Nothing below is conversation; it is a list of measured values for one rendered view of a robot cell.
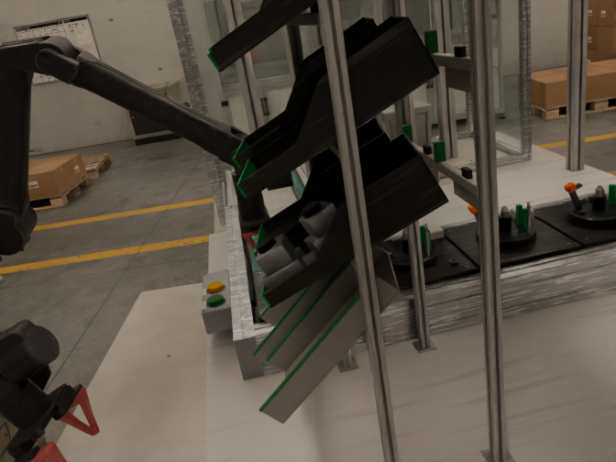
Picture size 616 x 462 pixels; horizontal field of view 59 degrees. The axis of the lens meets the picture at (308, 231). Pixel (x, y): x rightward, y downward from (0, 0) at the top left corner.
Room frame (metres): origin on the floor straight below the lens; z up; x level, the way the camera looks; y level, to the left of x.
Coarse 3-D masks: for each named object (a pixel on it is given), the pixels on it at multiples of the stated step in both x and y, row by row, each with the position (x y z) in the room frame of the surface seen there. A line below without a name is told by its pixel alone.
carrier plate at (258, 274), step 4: (252, 272) 1.26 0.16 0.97; (256, 272) 1.25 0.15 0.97; (260, 272) 1.24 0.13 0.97; (256, 276) 1.23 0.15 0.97; (260, 276) 1.23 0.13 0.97; (256, 280) 1.20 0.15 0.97; (260, 280) 1.20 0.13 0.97; (256, 284) 1.19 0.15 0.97; (260, 284) 1.18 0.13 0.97; (256, 288) 1.17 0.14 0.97; (260, 288) 1.16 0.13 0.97; (256, 292) 1.14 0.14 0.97; (260, 292) 1.14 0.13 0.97; (256, 296) 1.13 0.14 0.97; (260, 296) 1.12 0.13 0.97; (260, 300) 1.10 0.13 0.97; (260, 304) 1.08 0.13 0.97; (264, 304) 1.08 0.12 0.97; (260, 308) 1.07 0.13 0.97; (264, 308) 1.06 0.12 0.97; (260, 312) 1.05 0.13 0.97; (260, 320) 1.02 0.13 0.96; (264, 320) 1.03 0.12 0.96
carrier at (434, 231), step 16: (400, 240) 1.25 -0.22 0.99; (432, 240) 1.26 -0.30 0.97; (400, 256) 1.16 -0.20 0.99; (432, 256) 1.13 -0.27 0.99; (448, 256) 1.16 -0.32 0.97; (464, 256) 1.14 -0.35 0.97; (400, 272) 1.12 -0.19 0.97; (432, 272) 1.09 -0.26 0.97; (448, 272) 1.08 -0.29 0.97; (464, 272) 1.07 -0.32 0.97; (400, 288) 1.05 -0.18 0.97
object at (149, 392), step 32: (192, 288) 1.46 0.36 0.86; (128, 320) 1.33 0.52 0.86; (160, 320) 1.30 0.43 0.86; (192, 320) 1.27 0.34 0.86; (128, 352) 1.16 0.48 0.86; (160, 352) 1.14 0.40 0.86; (192, 352) 1.11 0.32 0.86; (96, 384) 1.05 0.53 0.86; (128, 384) 1.03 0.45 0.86; (160, 384) 1.01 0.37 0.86; (192, 384) 0.99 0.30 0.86; (96, 416) 0.94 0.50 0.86; (128, 416) 0.92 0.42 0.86; (160, 416) 0.90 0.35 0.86; (192, 416) 0.88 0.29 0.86; (64, 448) 0.86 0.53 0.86; (96, 448) 0.84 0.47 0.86; (128, 448) 0.83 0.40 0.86; (160, 448) 0.81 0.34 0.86; (192, 448) 0.80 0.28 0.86
